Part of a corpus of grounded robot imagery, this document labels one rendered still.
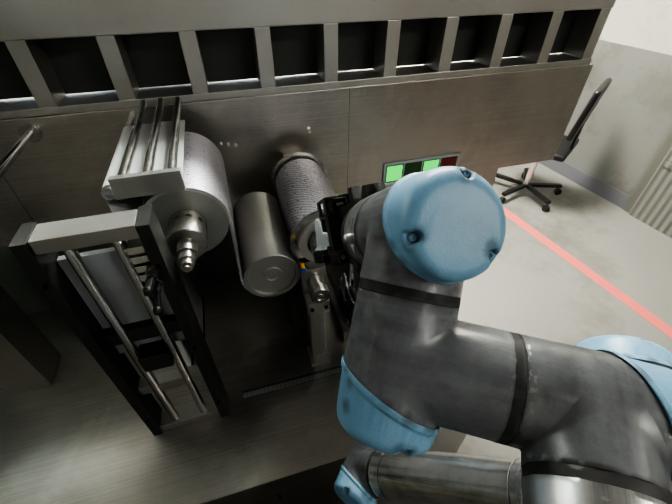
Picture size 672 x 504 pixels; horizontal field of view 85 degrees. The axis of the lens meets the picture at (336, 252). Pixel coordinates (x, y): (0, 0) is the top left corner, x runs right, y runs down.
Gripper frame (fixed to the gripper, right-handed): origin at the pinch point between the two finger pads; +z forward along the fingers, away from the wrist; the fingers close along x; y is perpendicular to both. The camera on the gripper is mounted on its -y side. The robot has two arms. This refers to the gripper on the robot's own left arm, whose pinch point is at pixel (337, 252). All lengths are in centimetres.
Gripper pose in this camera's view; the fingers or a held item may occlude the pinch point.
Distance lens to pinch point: 56.6
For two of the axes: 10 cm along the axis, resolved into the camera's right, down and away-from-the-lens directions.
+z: -2.2, -0.1, 9.8
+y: -1.8, -9.8, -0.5
